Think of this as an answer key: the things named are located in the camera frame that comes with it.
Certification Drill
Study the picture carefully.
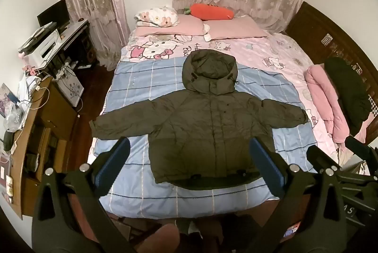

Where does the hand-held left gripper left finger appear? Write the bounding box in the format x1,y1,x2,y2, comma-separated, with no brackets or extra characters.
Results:
32,137,131,253

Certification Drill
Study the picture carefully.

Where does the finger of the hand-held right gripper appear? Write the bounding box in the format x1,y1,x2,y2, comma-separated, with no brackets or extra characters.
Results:
306,145,364,186
345,136,378,166

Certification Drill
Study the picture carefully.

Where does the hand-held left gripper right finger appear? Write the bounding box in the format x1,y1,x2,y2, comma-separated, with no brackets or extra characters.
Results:
249,137,347,253

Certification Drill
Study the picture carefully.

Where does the dark green hooded jacket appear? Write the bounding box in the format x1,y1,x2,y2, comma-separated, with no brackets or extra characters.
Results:
89,50,310,191

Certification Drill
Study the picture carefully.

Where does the dark clothing pile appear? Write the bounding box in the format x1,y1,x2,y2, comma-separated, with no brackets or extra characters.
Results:
324,56,372,135

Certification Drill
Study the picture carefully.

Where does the pink quilt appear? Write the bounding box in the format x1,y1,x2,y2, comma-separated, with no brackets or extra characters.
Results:
305,65,350,144

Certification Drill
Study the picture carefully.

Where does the wooden desk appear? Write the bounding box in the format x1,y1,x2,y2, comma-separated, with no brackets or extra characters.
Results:
0,76,79,219

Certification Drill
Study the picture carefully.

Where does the blue plaid blanket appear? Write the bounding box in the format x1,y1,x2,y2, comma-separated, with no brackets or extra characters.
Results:
97,59,314,218

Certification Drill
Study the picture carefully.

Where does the white floral computer tower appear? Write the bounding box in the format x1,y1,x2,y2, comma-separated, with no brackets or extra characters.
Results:
57,70,85,107

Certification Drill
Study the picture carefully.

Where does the clear plastic bag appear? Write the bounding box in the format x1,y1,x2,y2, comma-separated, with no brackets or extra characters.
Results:
4,102,23,133

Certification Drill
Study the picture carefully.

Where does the wooden speaker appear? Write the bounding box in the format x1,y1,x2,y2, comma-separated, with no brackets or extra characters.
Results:
83,34,96,64

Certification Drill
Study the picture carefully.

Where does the pink cartoon bed sheet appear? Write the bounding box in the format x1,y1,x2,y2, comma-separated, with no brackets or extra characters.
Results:
91,31,343,171

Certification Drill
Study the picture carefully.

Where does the framed picture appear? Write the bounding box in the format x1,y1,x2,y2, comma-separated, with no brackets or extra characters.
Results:
0,83,20,118

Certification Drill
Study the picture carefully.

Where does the dark wooden headboard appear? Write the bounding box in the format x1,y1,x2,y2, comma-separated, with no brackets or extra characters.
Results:
285,1,378,147

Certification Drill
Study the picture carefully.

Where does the white printer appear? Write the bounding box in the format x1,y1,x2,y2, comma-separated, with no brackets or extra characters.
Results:
18,22,60,64

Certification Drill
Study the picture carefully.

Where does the pink pillow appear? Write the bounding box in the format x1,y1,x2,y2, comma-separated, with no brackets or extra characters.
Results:
131,15,209,38
204,17,268,41

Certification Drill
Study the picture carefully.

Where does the white floral pillow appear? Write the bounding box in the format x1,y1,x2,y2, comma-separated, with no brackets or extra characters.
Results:
134,6,180,27

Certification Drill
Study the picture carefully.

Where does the black monitor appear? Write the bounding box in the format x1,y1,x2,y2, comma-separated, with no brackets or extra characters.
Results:
37,0,71,35

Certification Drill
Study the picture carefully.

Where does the orange carrot plush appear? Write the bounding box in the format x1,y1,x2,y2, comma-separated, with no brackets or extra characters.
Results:
184,3,235,21

